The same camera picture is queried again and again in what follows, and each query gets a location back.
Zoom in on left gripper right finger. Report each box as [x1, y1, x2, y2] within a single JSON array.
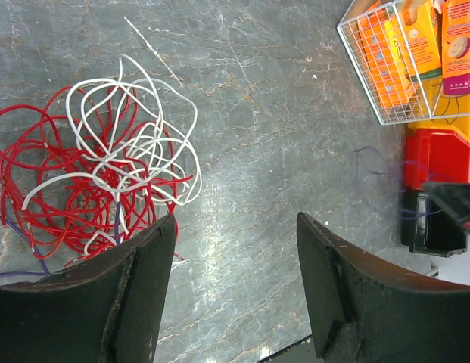
[[297, 213, 470, 362]]

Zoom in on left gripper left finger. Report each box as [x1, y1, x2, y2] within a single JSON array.
[[0, 215, 176, 362]]

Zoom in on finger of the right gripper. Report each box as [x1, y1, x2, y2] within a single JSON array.
[[423, 181, 470, 233]]

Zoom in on purple cable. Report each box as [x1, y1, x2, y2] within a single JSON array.
[[0, 145, 447, 279]]

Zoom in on red cable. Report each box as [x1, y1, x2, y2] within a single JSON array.
[[0, 85, 194, 268]]

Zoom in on white cable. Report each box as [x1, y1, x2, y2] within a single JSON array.
[[20, 54, 203, 258]]

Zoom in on black storage bin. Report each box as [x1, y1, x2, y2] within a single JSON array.
[[399, 190, 468, 257]]

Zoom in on red storage bin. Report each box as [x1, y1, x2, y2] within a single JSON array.
[[403, 128, 470, 191]]

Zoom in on yellow storage bin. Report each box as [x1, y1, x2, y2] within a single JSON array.
[[407, 95, 470, 141]]

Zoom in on orange snack box front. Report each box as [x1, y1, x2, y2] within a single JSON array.
[[357, 1, 416, 113]]

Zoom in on yellow orange snack box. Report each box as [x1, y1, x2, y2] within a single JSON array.
[[397, 1, 442, 82]]

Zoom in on orange purple snack box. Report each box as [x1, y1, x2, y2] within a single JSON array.
[[441, 0, 470, 96]]

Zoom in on white wire shelf rack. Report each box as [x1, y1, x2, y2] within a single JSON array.
[[337, 1, 470, 126]]

